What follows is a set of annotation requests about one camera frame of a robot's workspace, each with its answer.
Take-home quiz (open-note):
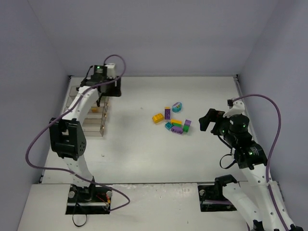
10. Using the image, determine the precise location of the yellow curved lego brick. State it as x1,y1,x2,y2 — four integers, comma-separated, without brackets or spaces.
152,113,165,124

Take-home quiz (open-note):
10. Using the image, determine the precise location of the left base mount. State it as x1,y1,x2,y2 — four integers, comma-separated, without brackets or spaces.
65,185,113,215

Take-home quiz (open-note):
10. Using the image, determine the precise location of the teal square lego brick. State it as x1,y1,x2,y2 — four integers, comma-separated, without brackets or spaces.
165,122,173,130

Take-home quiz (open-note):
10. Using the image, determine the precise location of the yellow flat lego brick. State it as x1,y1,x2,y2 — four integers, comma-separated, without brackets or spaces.
170,119,182,124

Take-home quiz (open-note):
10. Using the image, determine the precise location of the base mount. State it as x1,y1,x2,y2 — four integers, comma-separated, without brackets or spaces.
198,184,237,212
65,185,113,215

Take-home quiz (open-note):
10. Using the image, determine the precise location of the purple lego on green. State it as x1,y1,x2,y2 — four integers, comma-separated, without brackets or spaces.
184,119,191,127

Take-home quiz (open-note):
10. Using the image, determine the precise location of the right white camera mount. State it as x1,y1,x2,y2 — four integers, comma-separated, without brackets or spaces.
223,99,245,118

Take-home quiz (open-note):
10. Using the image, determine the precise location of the teal oval lego piece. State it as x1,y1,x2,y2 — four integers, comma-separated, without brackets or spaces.
172,102,182,113

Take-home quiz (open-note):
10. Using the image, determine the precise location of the purple printed lego brick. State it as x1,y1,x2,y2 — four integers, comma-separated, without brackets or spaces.
165,107,171,120

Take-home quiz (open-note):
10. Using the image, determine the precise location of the green lego under yellow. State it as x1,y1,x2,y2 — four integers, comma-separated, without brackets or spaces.
172,123,182,128

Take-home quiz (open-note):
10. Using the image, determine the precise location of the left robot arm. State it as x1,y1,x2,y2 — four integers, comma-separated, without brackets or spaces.
50,63,120,202

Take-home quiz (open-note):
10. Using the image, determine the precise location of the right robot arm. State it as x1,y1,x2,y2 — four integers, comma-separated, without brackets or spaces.
199,109,302,231

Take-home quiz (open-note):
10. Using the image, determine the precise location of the green lego brick right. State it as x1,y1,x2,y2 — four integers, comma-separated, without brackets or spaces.
182,125,189,132

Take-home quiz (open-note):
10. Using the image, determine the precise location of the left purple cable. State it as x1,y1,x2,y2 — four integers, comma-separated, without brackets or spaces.
25,54,131,212

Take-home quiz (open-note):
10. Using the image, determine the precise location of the right base mount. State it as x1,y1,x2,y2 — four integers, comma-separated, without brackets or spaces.
198,184,237,212

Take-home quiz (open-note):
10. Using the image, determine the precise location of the purple lego brick front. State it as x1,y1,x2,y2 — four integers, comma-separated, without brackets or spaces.
171,126,183,134

